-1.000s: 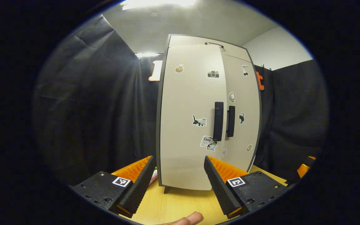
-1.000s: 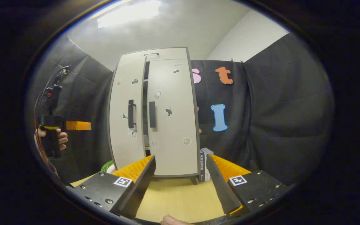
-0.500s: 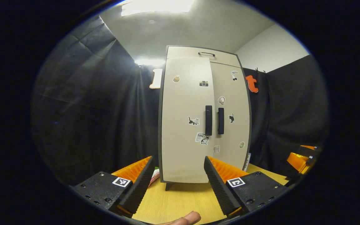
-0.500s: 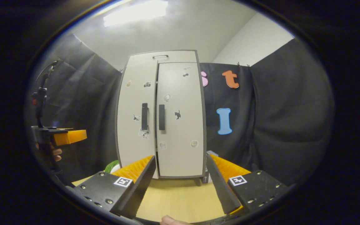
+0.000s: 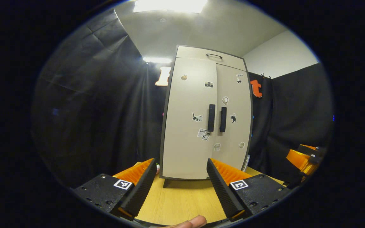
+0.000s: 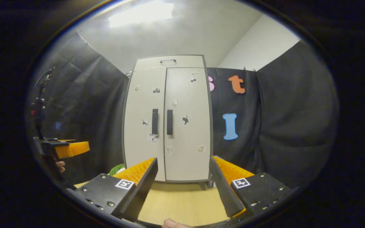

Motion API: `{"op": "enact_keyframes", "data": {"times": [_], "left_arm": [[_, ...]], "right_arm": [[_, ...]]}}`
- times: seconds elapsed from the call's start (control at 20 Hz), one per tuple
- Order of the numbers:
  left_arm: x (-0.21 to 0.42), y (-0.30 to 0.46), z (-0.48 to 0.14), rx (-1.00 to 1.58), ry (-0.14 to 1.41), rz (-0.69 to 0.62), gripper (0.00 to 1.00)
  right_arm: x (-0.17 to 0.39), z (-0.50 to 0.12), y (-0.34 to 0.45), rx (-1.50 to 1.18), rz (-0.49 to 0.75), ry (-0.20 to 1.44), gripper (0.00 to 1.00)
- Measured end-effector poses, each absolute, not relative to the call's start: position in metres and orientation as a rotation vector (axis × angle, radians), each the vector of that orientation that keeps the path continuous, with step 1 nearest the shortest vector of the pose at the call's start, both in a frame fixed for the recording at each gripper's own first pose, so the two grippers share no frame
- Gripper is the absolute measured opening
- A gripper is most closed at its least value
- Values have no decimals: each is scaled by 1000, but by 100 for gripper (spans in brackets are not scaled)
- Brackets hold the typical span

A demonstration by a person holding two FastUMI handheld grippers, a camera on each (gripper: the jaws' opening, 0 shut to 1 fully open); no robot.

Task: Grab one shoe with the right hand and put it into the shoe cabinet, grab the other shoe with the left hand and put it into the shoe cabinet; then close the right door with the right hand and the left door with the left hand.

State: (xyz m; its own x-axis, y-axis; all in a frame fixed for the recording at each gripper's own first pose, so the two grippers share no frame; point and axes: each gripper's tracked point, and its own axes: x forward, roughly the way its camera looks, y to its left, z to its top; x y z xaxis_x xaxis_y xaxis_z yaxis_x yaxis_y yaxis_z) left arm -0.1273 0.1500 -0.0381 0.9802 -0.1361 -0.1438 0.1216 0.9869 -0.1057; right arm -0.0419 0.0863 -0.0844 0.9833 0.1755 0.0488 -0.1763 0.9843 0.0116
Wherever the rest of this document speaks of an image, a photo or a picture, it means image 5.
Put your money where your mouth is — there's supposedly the white cabinet door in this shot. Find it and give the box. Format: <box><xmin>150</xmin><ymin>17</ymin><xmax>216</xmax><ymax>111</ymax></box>
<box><xmin>162</xmin><ymin>57</ymin><xmax>218</xmax><ymax>180</ymax></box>
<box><xmin>213</xmin><ymin>63</ymin><xmax>253</xmax><ymax>171</ymax></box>

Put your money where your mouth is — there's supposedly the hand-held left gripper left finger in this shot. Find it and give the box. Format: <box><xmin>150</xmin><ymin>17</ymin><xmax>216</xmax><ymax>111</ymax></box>
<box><xmin>72</xmin><ymin>158</ymin><xmax>157</xmax><ymax>221</ymax></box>

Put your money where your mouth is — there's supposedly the white shoe cabinet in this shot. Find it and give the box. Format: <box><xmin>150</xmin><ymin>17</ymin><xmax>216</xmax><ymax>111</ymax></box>
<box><xmin>159</xmin><ymin>45</ymin><xmax>253</xmax><ymax>188</ymax></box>

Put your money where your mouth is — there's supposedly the black door handle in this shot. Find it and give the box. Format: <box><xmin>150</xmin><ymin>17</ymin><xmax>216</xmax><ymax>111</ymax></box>
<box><xmin>208</xmin><ymin>104</ymin><xmax>216</xmax><ymax>132</ymax></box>
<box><xmin>219</xmin><ymin>107</ymin><xmax>227</xmax><ymax>133</ymax></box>

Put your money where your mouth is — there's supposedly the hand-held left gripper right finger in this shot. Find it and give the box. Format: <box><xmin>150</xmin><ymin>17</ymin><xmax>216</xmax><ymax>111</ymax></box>
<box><xmin>206</xmin><ymin>158</ymin><xmax>292</xmax><ymax>222</ymax></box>

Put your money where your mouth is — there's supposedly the ceiling light panel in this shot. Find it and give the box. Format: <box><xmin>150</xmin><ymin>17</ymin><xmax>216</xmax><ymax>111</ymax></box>
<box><xmin>133</xmin><ymin>0</ymin><xmax>208</xmax><ymax>14</ymax></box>
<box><xmin>143</xmin><ymin>57</ymin><xmax>173</xmax><ymax>64</ymax></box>

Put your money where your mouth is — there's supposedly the white cabinet drawer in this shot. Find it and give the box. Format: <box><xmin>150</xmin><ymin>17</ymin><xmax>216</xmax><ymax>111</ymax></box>
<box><xmin>176</xmin><ymin>46</ymin><xmax>247</xmax><ymax>72</ymax></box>

